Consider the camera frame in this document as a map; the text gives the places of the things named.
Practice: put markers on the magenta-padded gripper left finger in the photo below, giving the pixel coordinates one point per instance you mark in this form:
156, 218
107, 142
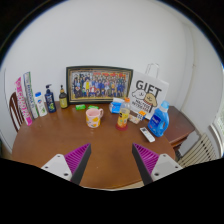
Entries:
71, 163

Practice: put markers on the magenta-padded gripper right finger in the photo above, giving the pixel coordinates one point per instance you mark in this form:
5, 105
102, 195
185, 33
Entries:
151, 163

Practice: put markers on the orange-capped clear drink bottle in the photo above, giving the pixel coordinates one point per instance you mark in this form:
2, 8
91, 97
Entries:
123, 115

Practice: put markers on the white remote control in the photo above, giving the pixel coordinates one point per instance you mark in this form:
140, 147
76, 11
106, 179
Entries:
147, 134

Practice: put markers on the blue detergent bottle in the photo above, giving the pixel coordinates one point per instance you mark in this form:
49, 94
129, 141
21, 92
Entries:
158, 123

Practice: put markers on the flat round red coaster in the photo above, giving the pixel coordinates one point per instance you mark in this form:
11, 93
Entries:
120, 128

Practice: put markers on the small floral patterned box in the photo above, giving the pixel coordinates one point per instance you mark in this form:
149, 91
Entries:
134, 119

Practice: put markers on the dark wooden side table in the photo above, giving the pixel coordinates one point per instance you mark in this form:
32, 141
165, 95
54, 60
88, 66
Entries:
180, 125

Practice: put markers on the white radiator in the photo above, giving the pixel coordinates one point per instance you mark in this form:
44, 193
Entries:
198, 151

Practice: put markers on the puzzle cube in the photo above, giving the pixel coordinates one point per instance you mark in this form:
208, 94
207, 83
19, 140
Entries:
141, 115

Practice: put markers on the pink mug with orange print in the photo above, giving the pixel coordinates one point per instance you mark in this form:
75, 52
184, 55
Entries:
93, 118

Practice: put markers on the small green packet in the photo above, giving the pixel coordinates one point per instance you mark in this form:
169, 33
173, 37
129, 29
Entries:
80, 107
93, 107

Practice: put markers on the amber pump bottle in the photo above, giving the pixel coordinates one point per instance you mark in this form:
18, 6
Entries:
63, 100

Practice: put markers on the white bottle with blue cap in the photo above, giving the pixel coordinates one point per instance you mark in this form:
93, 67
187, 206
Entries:
41, 106

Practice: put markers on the dark blue pump bottle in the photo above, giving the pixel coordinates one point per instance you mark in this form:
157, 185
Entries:
50, 101

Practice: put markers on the blue tissue pack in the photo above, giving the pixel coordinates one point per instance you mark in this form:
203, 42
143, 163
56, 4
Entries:
116, 106

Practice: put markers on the white printed gift bag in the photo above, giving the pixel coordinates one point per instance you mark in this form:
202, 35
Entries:
150, 93

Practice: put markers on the wooden chair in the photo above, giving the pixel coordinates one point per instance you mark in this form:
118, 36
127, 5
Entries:
15, 111

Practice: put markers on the tall pink box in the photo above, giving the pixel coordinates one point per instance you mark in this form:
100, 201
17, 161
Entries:
23, 103

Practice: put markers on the tall green and white box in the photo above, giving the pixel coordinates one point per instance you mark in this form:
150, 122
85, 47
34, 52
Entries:
30, 95

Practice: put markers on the framed group picture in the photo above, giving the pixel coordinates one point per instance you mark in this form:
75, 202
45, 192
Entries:
99, 84

